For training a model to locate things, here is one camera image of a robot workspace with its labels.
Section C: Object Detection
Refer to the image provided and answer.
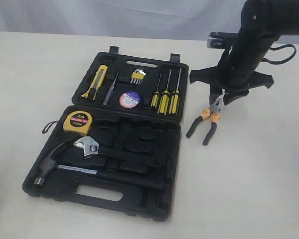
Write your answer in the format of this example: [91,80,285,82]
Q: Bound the yellow tape measure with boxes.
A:
[62,111,93,136]

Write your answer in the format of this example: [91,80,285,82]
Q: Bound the chrome adjustable wrench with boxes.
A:
[73,136,165,167]

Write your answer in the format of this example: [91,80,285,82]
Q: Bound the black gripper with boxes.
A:
[189,63,274,105]

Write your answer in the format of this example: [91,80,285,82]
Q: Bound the claw hammer black handle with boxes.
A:
[34,142,164,190]

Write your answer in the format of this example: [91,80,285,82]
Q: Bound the yellow black utility knife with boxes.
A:
[81,64,108,100]

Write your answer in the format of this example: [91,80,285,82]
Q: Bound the clear handle tester screwdriver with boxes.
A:
[102,70,120,106]

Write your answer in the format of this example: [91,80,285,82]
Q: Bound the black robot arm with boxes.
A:
[190,0,299,105]

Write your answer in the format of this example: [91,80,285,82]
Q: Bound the left yellow black screwdriver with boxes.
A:
[150,74,162,108]

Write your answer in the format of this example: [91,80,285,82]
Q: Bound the black electrical tape roll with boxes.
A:
[119,91,141,109]

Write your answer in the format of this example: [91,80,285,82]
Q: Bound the middle yellow black screwdriver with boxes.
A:
[157,70,171,115]

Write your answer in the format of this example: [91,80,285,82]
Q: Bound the orange black combination pliers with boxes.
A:
[185,94,225,146]

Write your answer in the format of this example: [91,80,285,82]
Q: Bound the right yellow black screwdriver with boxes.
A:
[169,68,182,116]

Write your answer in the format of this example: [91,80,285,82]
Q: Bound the black plastic tool case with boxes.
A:
[22,46,188,222]

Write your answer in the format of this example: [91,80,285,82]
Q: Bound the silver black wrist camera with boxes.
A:
[207,32,238,49]

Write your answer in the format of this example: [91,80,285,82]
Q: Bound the yellow black screwdriver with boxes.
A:
[169,68,182,116]
[157,70,171,115]
[150,74,162,108]

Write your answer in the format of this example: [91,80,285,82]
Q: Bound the yellow hex key set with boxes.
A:
[130,69,147,85]

